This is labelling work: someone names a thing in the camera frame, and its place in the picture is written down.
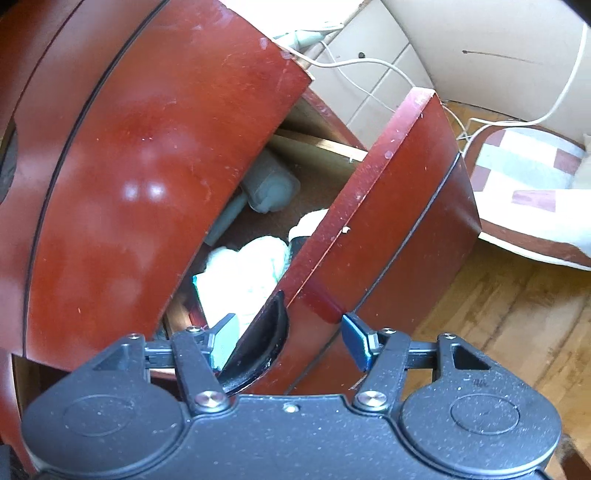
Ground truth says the patchwork floor cushion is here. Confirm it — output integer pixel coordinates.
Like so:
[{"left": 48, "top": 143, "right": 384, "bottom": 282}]
[{"left": 466, "top": 126, "right": 590, "bottom": 271}]

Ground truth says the white charging cable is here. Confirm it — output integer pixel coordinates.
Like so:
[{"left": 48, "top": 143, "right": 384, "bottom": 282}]
[{"left": 276, "top": 22, "right": 590, "bottom": 156}]

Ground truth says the red-brown wooden drawer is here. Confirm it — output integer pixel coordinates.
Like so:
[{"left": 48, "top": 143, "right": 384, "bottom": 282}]
[{"left": 219, "top": 88, "right": 481, "bottom": 395}]

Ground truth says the white bedside cabinet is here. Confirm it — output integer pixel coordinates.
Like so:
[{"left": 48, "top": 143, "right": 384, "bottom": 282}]
[{"left": 307, "top": 1, "right": 434, "bottom": 147}]

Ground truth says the grey plastic case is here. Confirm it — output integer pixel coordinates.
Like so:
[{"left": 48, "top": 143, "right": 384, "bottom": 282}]
[{"left": 204, "top": 149, "right": 301, "bottom": 247}]

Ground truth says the red-brown wooden dresser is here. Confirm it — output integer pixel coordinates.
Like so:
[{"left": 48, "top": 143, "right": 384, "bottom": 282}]
[{"left": 0, "top": 0, "right": 484, "bottom": 476}]

